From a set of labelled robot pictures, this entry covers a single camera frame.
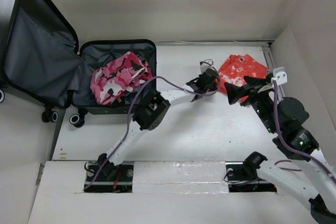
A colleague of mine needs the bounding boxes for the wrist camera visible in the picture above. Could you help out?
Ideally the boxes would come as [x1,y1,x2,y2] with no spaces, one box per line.
[266,67,288,86]
[199,59,217,74]

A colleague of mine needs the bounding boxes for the black kids suitcase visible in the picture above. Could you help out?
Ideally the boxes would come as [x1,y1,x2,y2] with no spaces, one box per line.
[1,0,157,127]

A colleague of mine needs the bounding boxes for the orange white clothing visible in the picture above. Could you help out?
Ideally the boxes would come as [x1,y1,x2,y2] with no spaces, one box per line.
[218,55,268,95]

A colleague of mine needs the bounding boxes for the pink camouflage clothing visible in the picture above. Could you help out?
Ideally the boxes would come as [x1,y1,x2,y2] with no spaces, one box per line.
[90,51,153,105]

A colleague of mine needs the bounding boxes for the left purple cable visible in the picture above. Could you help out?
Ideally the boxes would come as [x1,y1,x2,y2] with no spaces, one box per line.
[83,61,220,190]

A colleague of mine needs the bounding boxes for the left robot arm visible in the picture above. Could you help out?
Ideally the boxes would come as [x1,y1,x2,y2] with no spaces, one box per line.
[95,67,220,180]

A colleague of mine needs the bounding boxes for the aluminium rail frame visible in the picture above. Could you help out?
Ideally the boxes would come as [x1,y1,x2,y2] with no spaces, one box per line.
[155,41,287,91]

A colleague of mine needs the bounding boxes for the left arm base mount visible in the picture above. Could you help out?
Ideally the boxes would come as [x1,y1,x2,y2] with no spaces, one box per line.
[83,162,134,193]

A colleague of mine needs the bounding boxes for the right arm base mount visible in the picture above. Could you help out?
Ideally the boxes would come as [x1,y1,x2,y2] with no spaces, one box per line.
[223,152,277,193]

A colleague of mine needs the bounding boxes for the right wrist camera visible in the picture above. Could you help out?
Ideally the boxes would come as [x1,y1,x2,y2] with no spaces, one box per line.
[266,67,288,86]

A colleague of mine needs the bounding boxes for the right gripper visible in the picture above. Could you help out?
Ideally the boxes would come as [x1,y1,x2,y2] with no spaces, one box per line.
[223,74,278,132]

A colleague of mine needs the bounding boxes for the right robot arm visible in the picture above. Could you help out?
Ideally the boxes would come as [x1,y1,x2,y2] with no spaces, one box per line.
[224,72,335,223]

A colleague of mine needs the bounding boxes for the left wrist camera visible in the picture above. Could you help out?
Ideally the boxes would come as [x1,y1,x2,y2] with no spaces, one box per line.
[199,59,217,74]

